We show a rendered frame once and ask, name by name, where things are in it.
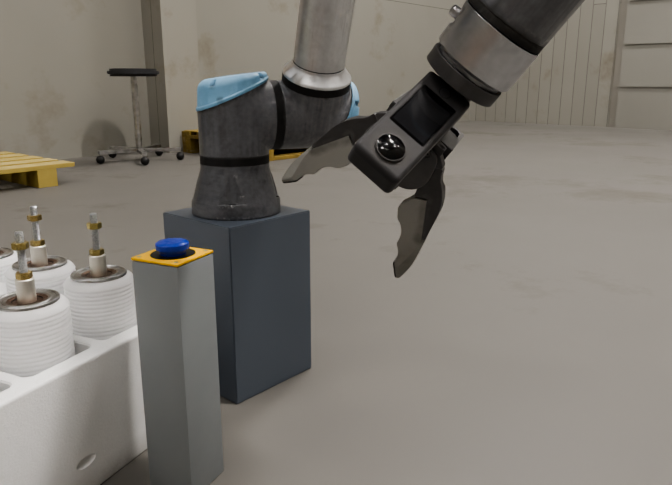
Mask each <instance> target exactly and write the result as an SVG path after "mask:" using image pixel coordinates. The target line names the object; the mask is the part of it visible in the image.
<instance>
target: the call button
mask: <svg viewBox="0 0 672 485"><path fill-rule="evenodd" d="M188 248H189V241H188V240H186V239H183V238H168V239H162V240H159V241H158V242H156V243H155V249H156V251H159V255H161V256H164V257H175V256H181V255H184V254H186V250H187V249H188Z"/></svg>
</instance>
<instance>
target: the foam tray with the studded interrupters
mask: <svg viewBox="0 0 672 485"><path fill-rule="evenodd" d="M73 339H74V347H75V356H73V357H71V358H69V359H67V360H65V361H63V362H61V363H59V364H57V365H55V366H53V367H51V368H49V369H47V370H45V371H43V372H41V373H39V374H37V375H34V376H31V377H19V376H15V375H12V374H8V373H5V372H1V371H0V485H100V484H102V483H103V482H104V481H105V480H107V479H108V478H109V477H111V476H112V475H113V474H115V473H116V472H117V471H119V470H120V469H121V468H123V467H124V466H125V465H126V464H128V463H129V462H130V461H132V460H133V459H134V458H136V457H137V456H138V455H140V454H141V453H142V452H144V451H145V450H146V449H147V438H146V426H145V414H144V402H143V390H142V378H141V366H140V354H139V342H138V330H137V325H136V326H134V327H132V328H130V329H128V330H125V331H123V332H121V333H119V334H117V335H115V336H113V337H111V338H109V339H106V340H95V339H91V338H87V337H82V336H78V335H74V334H73Z"/></svg>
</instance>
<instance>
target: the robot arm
mask: <svg viewBox="0 0 672 485"><path fill-rule="evenodd" d="M355 1H356V0H300V3H299V12H298V21H297V30H296V38H295V47H294V56H293V59H292V60H291V61H289V62H288V63H286V64H285V65H284V67H283V71H282V79H281V80H268V76H267V73H266V72H253V73H245V74H237V75H229V76H222V77H215V78H209V79H205V80H203V81H201V82H200V83H199V85H198V87H197V107H196V111H197V116H198V134H199V153H200V172H199V176H198V179H197V183H196V187H195V192H194V197H193V198H192V214H193V215H194V216H196V217H198V218H202V219H208V220H218V221H241V220H253V219H261V218H266V217H270V216H273V215H276V214H278V213H279V212H280V211H281V203H280V196H279V195H278V194H277V189H276V186H275V182H274V179H273V176H272V173H271V170H270V166H269V150H273V149H300V148H308V149H307V150H306V151H305V152H304V153H302V154H301V155H300V156H299V157H298V158H297V159H296V160H295V161H294V162H293V163H292V164H291V165H290V166H289V167H288V169H287V170H286V172H285V174H284V176H283V177H282V182H283V183H292V182H297V181H298V180H300V179H301V178H302V177H303V175H306V174H315V173H317V172H318V171H319V170H321V169H322V168H324V167H334V168H342V167H345V166H348V165H349V164H350V163H352V164H353V165H354V166H355V167H356V168H358V169H359V170H360V171H361V172H362V173H363V174H364V175H366V176H367V177H368V178H369V179H370V180H371V181H372V182H373V183H375V184H376V185H377V186H378V187H379V188H380V189H381V190H382V191H384V192H385V193H390V192H392V191H393V190H395V189H396V188H397V187H398V186H399V187H401V188H404V189H410V190H413V189H417V190H416V193H415V194H414V195H413V196H411V197H409V198H407V199H405V200H403V202H402V203H401V204H400V205H399V207H398V214H397V219H398V221H399V223H400V226H401V235H400V238H399V240H398V241H397V248H398V256H397V257H396V258H395V260H394V261H393V269H394V276H395V277H396V278H400V277H401V276H402V275H403V274H404V273H405V272H406V271H407V270H408V269H409V268H410V267H411V265H412V264H413V262H414V261H415V259H416V257H417V256H418V254H419V252H420V250H421V248H422V246H423V244H424V242H425V240H426V238H427V236H428V234H429V232H430V230H431V228H432V226H433V224H434V223H435V221H436V219H437V217H438V215H439V213H440V211H441V209H442V206H443V203H444V199H445V192H446V186H445V184H444V182H443V173H444V170H445V167H444V166H445V161H444V160H445V159H446V157H447V156H448V155H449V154H450V153H451V152H452V151H453V149H454V148H455V147H456V145H457V144H458V143H459V141H460V140H461V139H462V137H463V136H464V134H463V133H461V132H460V131H459V130H458V129H457V128H455V127H454V124H455V123H456V122H457V121H458V120H459V119H460V118H461V117H462V116H463V114H464V113H465V112H466V111H467V109H468V108H469V106H470V104H469V102H470V101H473V102H474V103H476V104H479V105H481V106H484V107H491V106H492V104H493V103H494V102H495V101H496V100H497V99H498V97H499V96H500V95H501V92H506V91H508V90H509V89H510V88H511V87H512V86H513V85H514V83H515V82H516V81H517V80H518V79H519V78H520V76H521V75H522V74H523V73H524V72H525V71H526V69H527V68H528V67H529V66H530V65H531V64H532V62H533V61H534V60H535V59H536V58H537V57H538V55H539V53H540V52H541V51H542V49H543V48H544V47H545V46H546V45H547V44H548V43H549V41H550V40H551V39H552V38H553V37H554V36H555V34H556V33H557V32H558V31H559V30H560V29H561V27H562V26H563V25H564V24H565V23H566V22H567V20H568V19H569V18H570V17H571V16H572V15H573V14H574V12H575V11H576V10H577V9H578V8H579V7H580V5H581V4H582V3H583V2H584V1H585V0H466V1H465V3H464V4H463V7H462V8H460V7H459V6H458V5H453V6H452V7H451V9H450V10H449V15H450V16H452V17H453V18H454V19H455V20H454V21H453V22H450V23H449V24H448V26H447V27H446V28H445V30H444V31H443V32H442V34H441V35H440V37H439V40H440V42H438V43H436V44H435V46H434V47H433V48H432V50H431V51H430V53H429V54H428V55H427V60H428V62H429V64H430V65H431V67H432V68H433V69H434V70H435V72H436V73H437V74H438V75H439V76H438V75H437V74H435V73H434V72H432V71H431V72H429V73H428V74H426V75H425V76H424V77H423V78H422V79H421V80H420V81H419V82H418V83H417V84H416V85H415V86H414V87H413V88H412V89H411V90H409V91H407V92H406V93H404V94H403V95H401V96H400V97H398V98H397V99H395V100H393V101H392V103H391V104H390V105H389V107H388V109H387V110H386V111H379V112H375V113H374V114H372V115H369V116H361V115H359V107H358V103H359V94H358V90H357V88H356V86H355V84H354V83H353V82H351V75H350V73H349V72H348V71H347V69H346V68H345V61H346V55H347V49H348V43H349V37H350V31H351V25H352V19H353V13H354V7H355Z"/></svg>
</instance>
